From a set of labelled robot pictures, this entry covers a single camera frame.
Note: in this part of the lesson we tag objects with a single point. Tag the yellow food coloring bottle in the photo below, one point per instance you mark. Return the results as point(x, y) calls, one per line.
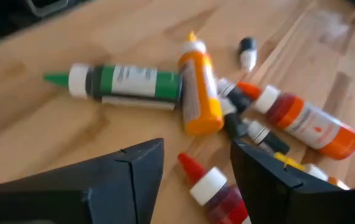
point(205, 109)

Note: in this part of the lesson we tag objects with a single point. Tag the silver aluminium bar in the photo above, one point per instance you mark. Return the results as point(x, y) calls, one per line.
point(48, 12)

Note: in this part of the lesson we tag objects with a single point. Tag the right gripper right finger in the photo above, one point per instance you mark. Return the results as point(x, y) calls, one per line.
point(289, 202)

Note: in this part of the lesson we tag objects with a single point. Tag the red-capped white bottle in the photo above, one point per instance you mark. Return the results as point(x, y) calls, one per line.
point(342, 143)

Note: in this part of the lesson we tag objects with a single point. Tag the green food coloring bottle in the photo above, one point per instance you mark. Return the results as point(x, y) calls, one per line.
point(164, 87)

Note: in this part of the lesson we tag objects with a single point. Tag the red food coloring bottle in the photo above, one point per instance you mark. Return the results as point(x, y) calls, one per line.
point(208, 186)

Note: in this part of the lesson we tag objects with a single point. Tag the small blue food coloring bottle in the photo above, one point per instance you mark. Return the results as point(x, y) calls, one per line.
point(247, 59)

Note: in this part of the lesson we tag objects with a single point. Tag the yellow-tipped orange food coloring bottle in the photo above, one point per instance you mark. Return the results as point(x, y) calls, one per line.
point(315, 171)

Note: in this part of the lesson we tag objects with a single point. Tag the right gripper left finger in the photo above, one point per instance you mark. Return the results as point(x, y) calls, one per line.
point(102, 186)

